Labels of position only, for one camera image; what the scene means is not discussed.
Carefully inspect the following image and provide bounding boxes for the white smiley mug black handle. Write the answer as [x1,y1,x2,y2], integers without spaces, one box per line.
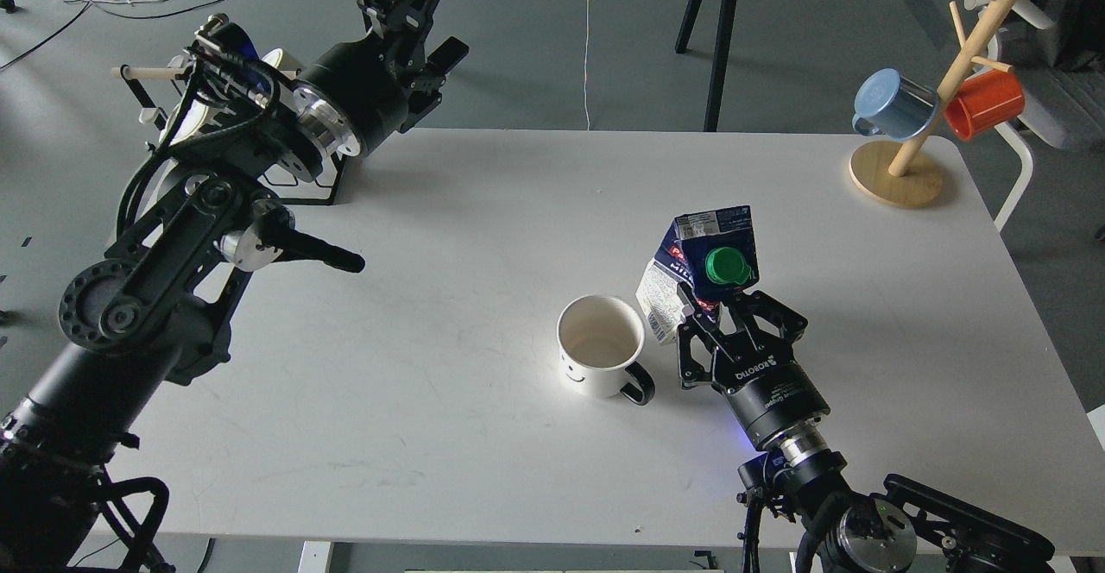
[556,294,656,406]

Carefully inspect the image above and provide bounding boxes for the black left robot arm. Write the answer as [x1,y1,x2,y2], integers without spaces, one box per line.
[3,0,469,572]

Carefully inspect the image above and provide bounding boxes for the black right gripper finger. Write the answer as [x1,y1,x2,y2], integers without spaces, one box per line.
[723,291,809,358]
[676,282,735,389]

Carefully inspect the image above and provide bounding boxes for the blue white milk carton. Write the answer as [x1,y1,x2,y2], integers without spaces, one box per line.
[635,205,761,344]

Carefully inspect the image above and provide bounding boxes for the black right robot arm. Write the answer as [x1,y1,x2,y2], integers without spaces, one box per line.
[676,282,1055,572]

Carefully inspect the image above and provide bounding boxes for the black wire mug rack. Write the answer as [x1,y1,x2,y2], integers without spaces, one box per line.
[112,64,352,206]

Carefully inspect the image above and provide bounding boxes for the wooden mug tree stand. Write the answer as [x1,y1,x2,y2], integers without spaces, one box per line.
[849,0,1021,208]

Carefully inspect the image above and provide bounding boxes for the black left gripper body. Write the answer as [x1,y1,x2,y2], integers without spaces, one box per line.
[295,35,441,157]

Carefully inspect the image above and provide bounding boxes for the blue enamel mug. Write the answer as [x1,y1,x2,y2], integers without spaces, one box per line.
[851,68,941,144]

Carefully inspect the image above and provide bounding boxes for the white ribbed mug rear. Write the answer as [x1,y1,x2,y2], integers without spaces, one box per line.
[261,47,304,79]

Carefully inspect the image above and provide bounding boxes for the white ribbed mug front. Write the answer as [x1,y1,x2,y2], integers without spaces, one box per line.
[159,100,211,144]

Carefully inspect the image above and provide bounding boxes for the white ribbed mug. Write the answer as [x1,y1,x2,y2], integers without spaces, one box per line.
[261,47,304,79]
[159,100,211,144]

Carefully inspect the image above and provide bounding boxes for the orange enamel mug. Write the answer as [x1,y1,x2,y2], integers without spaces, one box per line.
[944,70,1027,142]

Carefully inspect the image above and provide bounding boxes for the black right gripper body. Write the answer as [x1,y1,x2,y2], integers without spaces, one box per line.
[713,331,831,450]

